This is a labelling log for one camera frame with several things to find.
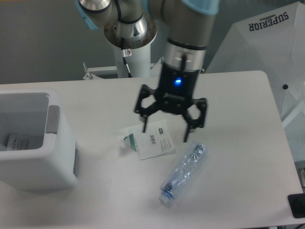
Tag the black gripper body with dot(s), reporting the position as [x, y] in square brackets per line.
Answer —
[174, 93]

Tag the white push-lid trash can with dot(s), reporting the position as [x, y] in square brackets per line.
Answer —
[38, 149]

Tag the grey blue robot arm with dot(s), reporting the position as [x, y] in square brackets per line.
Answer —
[190, 25]

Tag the white packet inside trash can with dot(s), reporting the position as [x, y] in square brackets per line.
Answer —
[18, 141]

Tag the white torn paper packet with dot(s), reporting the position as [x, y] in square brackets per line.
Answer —
[155, 141]

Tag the clear crushed plastic bottle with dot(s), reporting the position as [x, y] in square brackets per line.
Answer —
[183, 172]

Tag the white superior umbrella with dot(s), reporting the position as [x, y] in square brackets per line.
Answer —
[272, 42]

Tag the black device at table edge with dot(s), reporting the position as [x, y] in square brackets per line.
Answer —
[297, 205]

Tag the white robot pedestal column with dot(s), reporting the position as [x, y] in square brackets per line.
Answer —
[131, 44]

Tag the white metal base frame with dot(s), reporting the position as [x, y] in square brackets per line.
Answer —
[112, 70]

